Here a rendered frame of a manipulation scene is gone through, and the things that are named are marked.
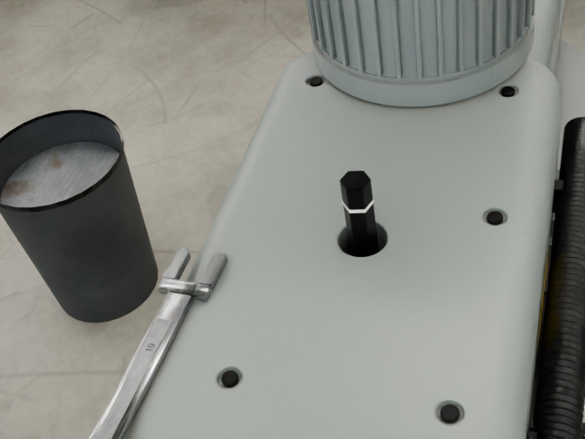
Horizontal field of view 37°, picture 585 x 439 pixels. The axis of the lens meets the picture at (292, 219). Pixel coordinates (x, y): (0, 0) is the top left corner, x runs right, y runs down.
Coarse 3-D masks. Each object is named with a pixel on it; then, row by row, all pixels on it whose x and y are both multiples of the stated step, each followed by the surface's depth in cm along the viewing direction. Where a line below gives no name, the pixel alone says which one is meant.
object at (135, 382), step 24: (216, 264) 64; (168, 288) 63; (192, 288) 63; (168, 312) 62; (144, 336) 61; (168, 336) 60; (144, 360) 59; (120, 384) 58; (144, 384) 58; (120, 408) 57; (96, 432) 56; (120, 432) 55
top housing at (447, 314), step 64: (256, 128) 77; (320, 128) 75; (384, 128) 73; (448, 128) 72; (512, 128) 71; (256, 192) 70; (320, 192) 69; (384, 192) 68; (448, 192) 67; (512, 192) 66; (256, 256) 65; (320, 256) 64; (384, 256) 63; (448, 256) 63; (512, 256) 62; (192, 320) 62; (256, 320) 61; (320, 320) 60; (384, 320) 59; (448, 320) 59; (512, 320) 58; (192, 384) 58; (256, 384) 57; (320, 384) 57; (384, 384) 56; (448, 384) 55; (512, 384) 55
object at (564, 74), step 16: (560, 48) 132; (576, 48) 131; (560, 64) 129; (576, 64) 128; (560, 80) 126; (576, 80) 126; (576, 96) 123; (576, 112) 121; (560, 144) 117; (560, 160) 115; (544, 288) 118
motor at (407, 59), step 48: (336, 0) 70; (384, 0) 68; (432, 0) 67; (480, 0) 68; (528, 0) 73; (336, 48) 75; (384, 48) 71; (432, 48) 71; (480, 48) 71; (528, 48) 76; (384, 96) 74; (432, 96) 73
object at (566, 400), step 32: (576, 128) 83; (576, 160) 79; (576, 192) 77; (576, 224) 74; (576, 256) 72; (576, 288) 69; (544, 320) 69; (576, 320) 67; (544, 352) 67; (576, 352) 66; (544, 384) 64; (576, 384) 64; (544, 416) 62; (576, 416) 62
